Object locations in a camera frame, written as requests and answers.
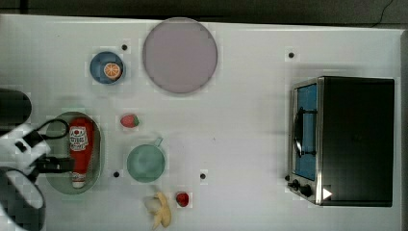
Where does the black cable loop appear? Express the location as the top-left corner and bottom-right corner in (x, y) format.
(36, 118), (70, 141)

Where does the orange half toy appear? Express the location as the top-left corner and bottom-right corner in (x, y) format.
(103, 63), (122, 81)

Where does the blue bowl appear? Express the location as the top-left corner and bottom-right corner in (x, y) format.
(89, 51), (125, 85)

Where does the peeled banana toy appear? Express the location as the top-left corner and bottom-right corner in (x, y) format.
(144, 192), (172, 230)

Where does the green pot with handle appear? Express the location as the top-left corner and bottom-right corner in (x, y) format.
(126, 138), (166, 183)

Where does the red ketchup bottle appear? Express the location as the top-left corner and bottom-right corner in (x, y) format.
(69, 117), (94, 189)

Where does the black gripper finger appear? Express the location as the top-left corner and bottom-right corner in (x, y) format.
(36, 157), (75, 173)

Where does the black round pan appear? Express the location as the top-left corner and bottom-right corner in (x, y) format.
(0, 89), (32, 127)

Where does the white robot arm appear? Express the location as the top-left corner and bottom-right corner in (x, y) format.
(1, 119), (75, 231)

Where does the silver toaster oven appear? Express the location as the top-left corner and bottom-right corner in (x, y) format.
(285, 76), (395, 207)

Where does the pink strawberry toy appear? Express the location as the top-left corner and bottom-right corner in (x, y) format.
(120, 114), (140, 128)

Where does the large grey round plate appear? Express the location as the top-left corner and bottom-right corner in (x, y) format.
(142, 17), (218, 93)

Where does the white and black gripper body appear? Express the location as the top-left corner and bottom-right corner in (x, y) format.
(0, 124), (51, 174)

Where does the small red fruit toy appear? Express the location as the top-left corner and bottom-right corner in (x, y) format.
(176, 192), (190, 207)

